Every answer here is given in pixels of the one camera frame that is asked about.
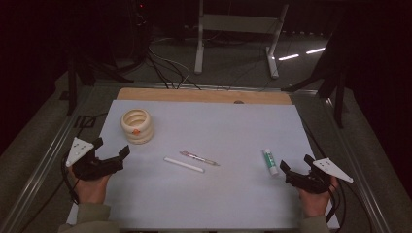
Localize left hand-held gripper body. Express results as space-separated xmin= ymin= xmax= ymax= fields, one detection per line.
xmin=65 ymin=137 xmax=125 ymax=182

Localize dark equipment rack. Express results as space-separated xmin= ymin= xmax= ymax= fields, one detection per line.
xmin=127 ymin=0 xmax=154 ymax=64

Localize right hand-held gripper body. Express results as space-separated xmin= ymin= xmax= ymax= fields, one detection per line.
xmin=285 ymin=157 xmax=354 ymax=195

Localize white floor cable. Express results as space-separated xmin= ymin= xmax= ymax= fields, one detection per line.
xmin=149 ymin=38 xmax=190 ymax=88

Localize white table mat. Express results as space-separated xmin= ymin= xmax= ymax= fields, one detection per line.
xmin=66 ymin=99 xmax=340 ymax=231

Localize clear pen with red print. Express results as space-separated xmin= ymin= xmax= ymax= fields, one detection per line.
xmin=179 ymin=150 xmax=221 ymax=167

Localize white pen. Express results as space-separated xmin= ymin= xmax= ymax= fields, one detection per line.
xmin=163 ymin=156 xmax=206 ymax=174

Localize person's left hand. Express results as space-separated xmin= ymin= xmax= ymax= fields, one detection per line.
xmin=69 ymin=173 xmax=113 ymax=205

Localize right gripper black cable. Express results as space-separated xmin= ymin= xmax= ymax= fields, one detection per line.
xmin=325 ymin=179 xmax=373 ymax=233

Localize cream ringed pen holder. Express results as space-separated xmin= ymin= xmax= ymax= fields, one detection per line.
xmin=120 ymin=108 xmax=155 ymax=146

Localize person's right hand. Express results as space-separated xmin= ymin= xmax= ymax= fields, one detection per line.
xmin=297 ymin=177 xmax=339 ymax=218

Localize metal floor rail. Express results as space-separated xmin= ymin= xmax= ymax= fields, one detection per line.
xmin=324 ymin=96 xmax=395 ymax=233
xmin=0 ymin=85 xmax=95 ymax=233

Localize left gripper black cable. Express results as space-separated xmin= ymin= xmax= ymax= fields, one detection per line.
xmin=61 ymin=154 xmax=81 ymax=206

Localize black tripod stand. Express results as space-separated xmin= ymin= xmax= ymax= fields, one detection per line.
xmin=281 ymin=32 xmax=347 ymax=129
xmin=66 ymin=54 xmax=134 ymax=117

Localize black floor cables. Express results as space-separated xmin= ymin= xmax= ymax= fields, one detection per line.
xmin=146 ymin=48 xmax=202 ymax=90

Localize white metal stand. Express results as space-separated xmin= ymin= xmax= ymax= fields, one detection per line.
xmin=193 ymin=0 xmax=290 ymax=80

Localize green and white glue stick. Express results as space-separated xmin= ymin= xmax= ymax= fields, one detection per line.
xmin=261 ymin=149 xmax=280 ymax=177

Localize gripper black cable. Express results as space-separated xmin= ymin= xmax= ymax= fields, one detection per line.
xmin=61 ymin=154 xmax=81 ymax=206
xmin=325 ymin=179 xmax=373 ymax=233

